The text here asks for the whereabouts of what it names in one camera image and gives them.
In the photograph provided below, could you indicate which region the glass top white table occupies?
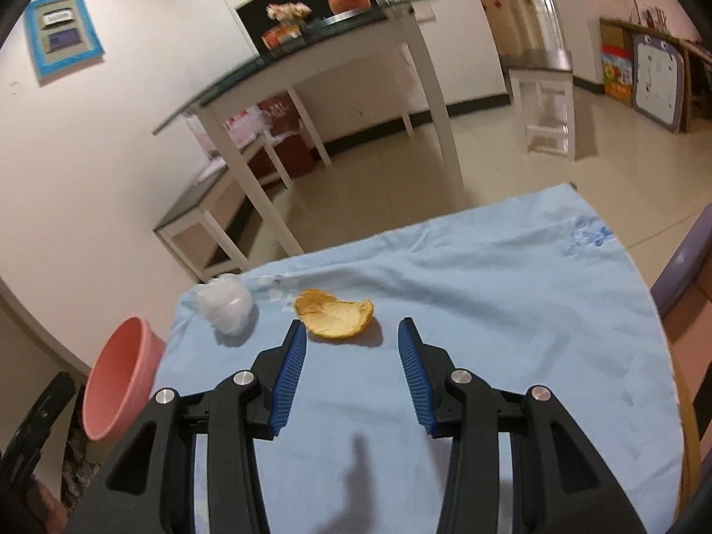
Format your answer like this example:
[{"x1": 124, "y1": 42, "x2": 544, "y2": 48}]
[{"x1": 152, "y1": 0, "x2": 466, "y2": 257}]

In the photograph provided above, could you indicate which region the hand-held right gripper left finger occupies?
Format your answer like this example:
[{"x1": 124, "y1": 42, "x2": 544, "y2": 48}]
[{"x1": 64, "y1": 319, "x2": 309, "y2": 534}]

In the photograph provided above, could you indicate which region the white plastic bag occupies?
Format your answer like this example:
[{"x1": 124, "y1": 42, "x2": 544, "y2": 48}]
[{"x1": 195, "y1": 275, "x2": 256, "y2": 338}]

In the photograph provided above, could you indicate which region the colourful fruit print box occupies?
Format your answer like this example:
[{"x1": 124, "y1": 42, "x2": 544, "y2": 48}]
[{"x1": 599, "y1": 47, "x2": 635, "y2": 107}]

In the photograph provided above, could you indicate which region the black top white stool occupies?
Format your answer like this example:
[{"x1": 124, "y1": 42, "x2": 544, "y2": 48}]
[{"x1": 508, "y1": 49, "x2": 575, "y2": 160}]

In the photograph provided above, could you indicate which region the blue framed wall picture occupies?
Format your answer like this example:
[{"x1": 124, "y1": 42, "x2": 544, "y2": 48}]
[{"x1": 23, "y1": 0, "x2": 106, "y2": 86}]

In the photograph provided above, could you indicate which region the bunch of pale flowers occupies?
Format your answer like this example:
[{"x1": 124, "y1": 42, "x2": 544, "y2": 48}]
[{"x1": 265, "y1": 2, "x2": 313, "y2": 26}]

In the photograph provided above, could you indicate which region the red carton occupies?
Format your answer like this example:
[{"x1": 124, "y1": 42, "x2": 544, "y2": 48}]
[{"x1": 258, "y1": 91, "x2": 316, "y2": 179}]

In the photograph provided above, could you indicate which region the pink and purple chair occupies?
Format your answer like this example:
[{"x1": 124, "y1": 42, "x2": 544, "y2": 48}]
[{"x1": 649, "y1": 214, "x2": 712, "y2": 513}]

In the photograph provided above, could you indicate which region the clear plastic bag with goods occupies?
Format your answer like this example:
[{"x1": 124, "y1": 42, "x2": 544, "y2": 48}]
[{"x1": 222, "y1": 102, "x2": 274, "y2": 149}]

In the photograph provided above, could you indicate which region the black top white bench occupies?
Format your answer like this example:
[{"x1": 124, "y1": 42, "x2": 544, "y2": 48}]
[{"x1": 152, "y1": 136, "x2": 296, "y2": 285}]

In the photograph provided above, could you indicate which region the wooden desk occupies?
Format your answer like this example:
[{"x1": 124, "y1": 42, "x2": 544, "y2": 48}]
[{"x1": 599, "y1": 16, "x2": 712, "y2": 135}]

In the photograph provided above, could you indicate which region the light blue tablecloth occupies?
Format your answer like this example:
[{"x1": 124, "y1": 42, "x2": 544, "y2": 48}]
[{"x1": 147, "y1": 182, "x2": 685, "y2": 534}]

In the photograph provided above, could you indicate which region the purple framed drawing board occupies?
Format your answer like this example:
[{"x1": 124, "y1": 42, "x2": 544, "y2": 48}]
[{"x1": 631, "y1": 32, "x2": 691, "y2": 134}]

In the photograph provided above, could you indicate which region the pink plastic basin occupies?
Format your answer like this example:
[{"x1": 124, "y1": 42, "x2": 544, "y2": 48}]
[{"x1": 81, "y1": 315, "x2": 166, "y2": 444}]

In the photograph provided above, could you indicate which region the orange peel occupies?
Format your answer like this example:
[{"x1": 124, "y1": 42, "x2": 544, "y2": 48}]
[{"x1": 293, "y1": 287, "x2": 375, "y2": 342}]

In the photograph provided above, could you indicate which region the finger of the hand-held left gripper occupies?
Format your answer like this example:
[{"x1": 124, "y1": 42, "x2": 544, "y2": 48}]
[{"x1": 0, "y1": 371, "x2": 77, "y2": 491}]

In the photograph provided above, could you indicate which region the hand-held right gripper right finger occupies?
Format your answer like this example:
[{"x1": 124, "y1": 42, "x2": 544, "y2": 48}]
[{"x1": 396, "y1": 316, "x2": 649, "y2": 534}]

